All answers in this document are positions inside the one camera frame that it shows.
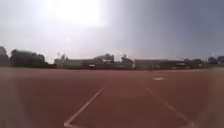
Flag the pale low building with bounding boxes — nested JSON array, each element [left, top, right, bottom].
[[53, 53, 136, 70]]

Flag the row of trees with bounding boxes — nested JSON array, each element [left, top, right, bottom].
[[0, 45, 56, 69]]

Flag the long low building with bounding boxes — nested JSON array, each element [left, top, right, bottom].
[[134, 58, 224, 71]]

